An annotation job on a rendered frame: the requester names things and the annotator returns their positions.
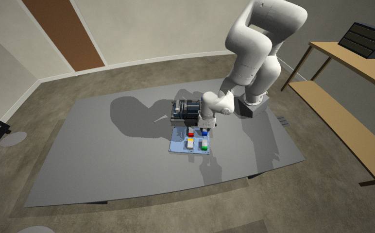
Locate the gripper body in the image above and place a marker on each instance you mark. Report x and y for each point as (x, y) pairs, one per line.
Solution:
(206, 123)

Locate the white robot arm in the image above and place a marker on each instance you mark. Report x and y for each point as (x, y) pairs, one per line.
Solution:
(256, 66)

